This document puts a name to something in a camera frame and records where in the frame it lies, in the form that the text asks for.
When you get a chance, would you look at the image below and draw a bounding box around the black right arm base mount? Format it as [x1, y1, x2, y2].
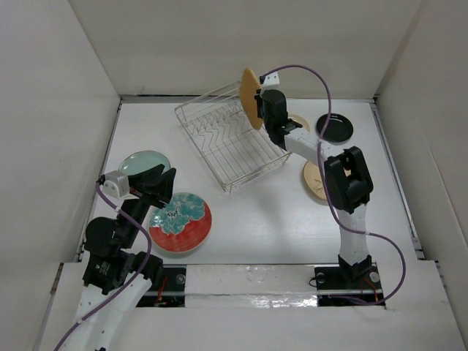
[309, 265, 384, 307]

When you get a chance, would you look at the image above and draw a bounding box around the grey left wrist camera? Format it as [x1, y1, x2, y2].
[97, 170, 130, 199]

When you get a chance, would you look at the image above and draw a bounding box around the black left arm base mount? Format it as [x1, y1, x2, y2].
[137, 265, 186, 308]

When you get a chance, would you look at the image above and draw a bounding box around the beige bird painted plate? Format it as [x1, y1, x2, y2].
[302, 161, 327, 205]

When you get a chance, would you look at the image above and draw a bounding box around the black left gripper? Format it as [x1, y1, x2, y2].
[118, 162, 176, 246]

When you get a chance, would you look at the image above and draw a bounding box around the cream oval dish green patch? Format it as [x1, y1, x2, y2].
[289, 114, 310, 132]

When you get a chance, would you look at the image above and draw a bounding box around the black round plate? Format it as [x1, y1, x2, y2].
[323, 113, 354, 143]

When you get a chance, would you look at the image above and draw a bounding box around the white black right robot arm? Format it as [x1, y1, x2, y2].
[254, 89, 374, 290]

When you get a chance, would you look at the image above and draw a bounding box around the light green round plate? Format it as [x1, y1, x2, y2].
[118, 151, 170, 176]

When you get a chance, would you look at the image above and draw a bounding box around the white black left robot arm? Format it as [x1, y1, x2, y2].
[57, 165, 176, 350]

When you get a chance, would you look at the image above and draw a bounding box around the metal wire dish rack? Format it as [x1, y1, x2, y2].
[175, 81, 290, 193]

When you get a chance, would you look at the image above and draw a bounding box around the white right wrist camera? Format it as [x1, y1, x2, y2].
[259, 72, 280, 89]

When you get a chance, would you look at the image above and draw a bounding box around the orange ribbed rectangular plate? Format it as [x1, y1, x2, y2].
[239, 68, 263, 130]

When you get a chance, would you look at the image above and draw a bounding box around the red teal flower plate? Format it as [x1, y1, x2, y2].
[148, 192, 212, 254]

